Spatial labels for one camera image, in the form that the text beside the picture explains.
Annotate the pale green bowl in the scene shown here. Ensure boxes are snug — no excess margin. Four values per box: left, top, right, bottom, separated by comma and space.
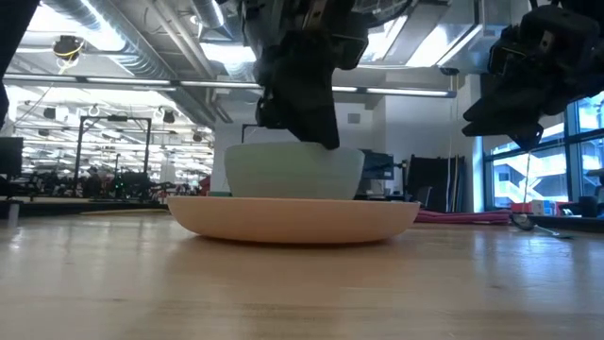
224, 141, 366, 200

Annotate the black metal rack frame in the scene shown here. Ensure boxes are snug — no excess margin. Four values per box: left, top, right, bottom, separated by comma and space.
74, 114, 153, 193

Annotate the magenta folded napkin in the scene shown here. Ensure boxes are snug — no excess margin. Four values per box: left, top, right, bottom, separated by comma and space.
413, 209, 513, 226

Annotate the ceiling dome camera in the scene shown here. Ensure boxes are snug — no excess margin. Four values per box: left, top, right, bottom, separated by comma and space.
52, 34, 86, 62

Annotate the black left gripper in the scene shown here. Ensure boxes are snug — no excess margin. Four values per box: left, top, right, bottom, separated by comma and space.
240, 0, 372, 151

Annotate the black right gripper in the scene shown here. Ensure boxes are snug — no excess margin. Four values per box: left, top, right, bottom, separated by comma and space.
463, 3, 604, 152

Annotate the black computer monitor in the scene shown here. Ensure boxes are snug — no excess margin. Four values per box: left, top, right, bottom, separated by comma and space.
0, 136, 25, 179
361, 149, 395, 181

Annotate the teal handled spoon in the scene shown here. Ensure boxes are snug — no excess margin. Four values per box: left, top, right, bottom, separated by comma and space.
512, 212, 575, 240

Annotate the orange round plate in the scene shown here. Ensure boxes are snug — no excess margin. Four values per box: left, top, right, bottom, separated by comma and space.
166, 195, 421, 246

